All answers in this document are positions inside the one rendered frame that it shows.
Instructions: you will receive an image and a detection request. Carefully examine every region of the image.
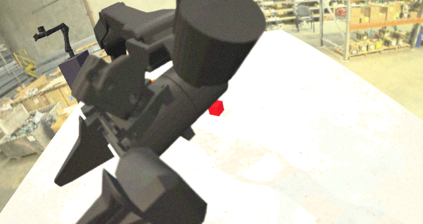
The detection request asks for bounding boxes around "red cube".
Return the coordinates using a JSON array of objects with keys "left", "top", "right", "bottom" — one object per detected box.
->
[{"left": 208, "top": 100, "right": 224, "bottom": 116}]

